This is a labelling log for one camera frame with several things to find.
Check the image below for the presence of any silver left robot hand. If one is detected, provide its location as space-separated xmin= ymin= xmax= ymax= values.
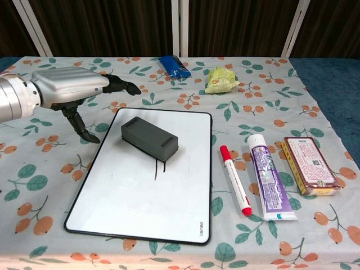
xmin=29 ymin=66 xmax=142 ymax=145

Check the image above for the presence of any dark grey board eraser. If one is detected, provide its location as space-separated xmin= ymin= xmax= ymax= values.
xmin=120 ymin=116 xmax=179 ymax=162

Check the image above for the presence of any dark pleated curtain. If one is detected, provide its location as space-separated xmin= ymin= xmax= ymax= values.
xmin=0 ymin=0 xmax=360 ymax=59

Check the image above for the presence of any floral printed tablecloth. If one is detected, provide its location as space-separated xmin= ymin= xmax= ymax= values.
xmin=0 ymin=56 xmax=360 ymax=270

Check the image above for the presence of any blue snack packet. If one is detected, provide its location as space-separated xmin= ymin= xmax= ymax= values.
xmin=157 ymin=55 xmax=192 ymax=79

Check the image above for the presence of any yellow green crumpled packet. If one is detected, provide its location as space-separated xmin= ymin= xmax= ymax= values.
xmin=204 ymin=66 xmax=240 ymax=95

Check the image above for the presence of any red and white marker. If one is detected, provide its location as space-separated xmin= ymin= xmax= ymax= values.
xmin=219 ymin=145 xmax=253 ymax=217

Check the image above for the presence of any purple and white toothpaste tube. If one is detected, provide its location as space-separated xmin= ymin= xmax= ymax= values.
xmin=247 ymin=134 xmax=298 ymax=222

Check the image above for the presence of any yellow and brown flat box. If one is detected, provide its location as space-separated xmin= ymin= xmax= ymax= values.
xmin=281 ymin=137 xmax=343 ymax=196

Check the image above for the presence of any white slanted frame post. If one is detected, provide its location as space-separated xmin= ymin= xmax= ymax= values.
xmin=12 ymin=0 xmax=53 ymax=57
xmin=279 ymin=0 xmax=312 ymax=59

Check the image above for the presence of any white upright frame post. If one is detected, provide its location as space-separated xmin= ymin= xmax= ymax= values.
xmin=171 ymin=0 xmax=189 ymax=57

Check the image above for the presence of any white board with black frame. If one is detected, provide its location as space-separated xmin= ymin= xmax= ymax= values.
xmin=63 ymin=107 xmax=213 ymax=245

